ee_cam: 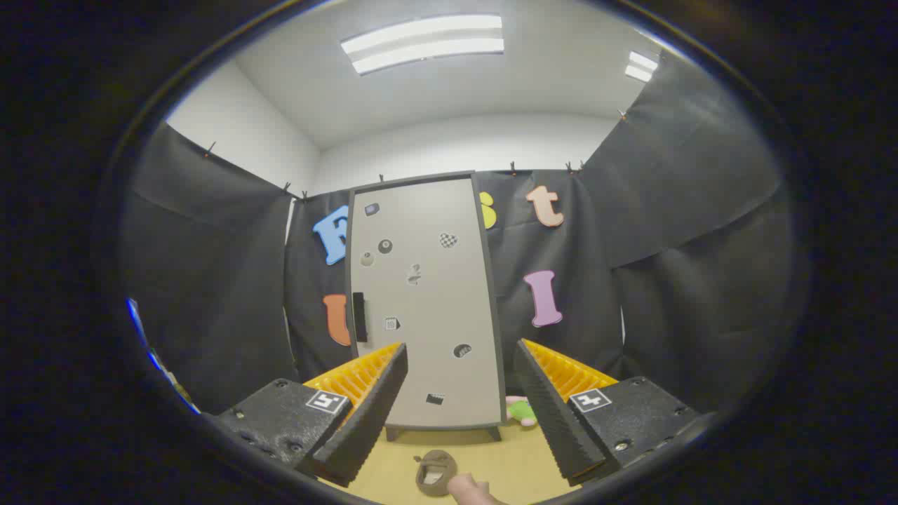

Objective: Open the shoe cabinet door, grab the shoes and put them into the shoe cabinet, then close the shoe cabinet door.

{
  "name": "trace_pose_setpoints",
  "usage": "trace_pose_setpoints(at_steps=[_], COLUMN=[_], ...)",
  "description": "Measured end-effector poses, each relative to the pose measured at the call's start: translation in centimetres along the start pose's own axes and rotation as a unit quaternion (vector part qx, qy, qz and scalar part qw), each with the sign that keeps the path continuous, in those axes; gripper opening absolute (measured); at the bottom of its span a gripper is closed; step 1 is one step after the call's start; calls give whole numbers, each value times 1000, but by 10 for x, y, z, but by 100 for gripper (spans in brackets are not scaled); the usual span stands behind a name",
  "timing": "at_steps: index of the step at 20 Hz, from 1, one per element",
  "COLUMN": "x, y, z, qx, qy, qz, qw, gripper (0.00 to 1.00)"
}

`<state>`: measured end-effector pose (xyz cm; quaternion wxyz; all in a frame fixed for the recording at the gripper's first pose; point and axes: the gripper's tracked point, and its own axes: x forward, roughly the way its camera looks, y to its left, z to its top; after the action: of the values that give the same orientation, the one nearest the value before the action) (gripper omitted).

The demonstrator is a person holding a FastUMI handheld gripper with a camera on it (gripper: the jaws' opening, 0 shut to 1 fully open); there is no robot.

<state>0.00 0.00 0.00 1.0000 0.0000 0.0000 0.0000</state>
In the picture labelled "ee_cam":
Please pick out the grey shoe cabinet door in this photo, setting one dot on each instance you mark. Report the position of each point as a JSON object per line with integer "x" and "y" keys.
{"x": 428, "y": 294}

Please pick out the brown fuzzy slipper shoe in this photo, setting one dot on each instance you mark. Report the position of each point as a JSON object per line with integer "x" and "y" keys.
{"x": 435, "y": 480}

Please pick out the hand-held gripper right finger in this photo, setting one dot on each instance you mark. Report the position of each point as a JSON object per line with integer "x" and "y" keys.
{"x": 554, "y": 421}

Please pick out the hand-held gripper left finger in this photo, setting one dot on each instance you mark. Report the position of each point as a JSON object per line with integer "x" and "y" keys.
{"x": 372, "y": 414}

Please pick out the small ceiling light panel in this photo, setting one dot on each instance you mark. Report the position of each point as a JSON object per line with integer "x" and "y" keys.
{"x": 641, "y": 66}

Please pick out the grey shoe cabinet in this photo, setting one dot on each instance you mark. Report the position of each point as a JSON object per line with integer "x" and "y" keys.
{"x": 498, "y": 337}

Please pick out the black backdrop cloth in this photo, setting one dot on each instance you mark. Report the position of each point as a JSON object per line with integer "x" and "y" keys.
{"x": 687, "y": 245}

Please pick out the large ceiling light panel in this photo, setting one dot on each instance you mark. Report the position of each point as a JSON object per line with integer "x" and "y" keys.
{"x": 421, "y": 43}

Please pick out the green and pink plush toy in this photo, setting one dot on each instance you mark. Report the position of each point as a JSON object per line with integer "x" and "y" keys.
{"x": 523, "y": 414}

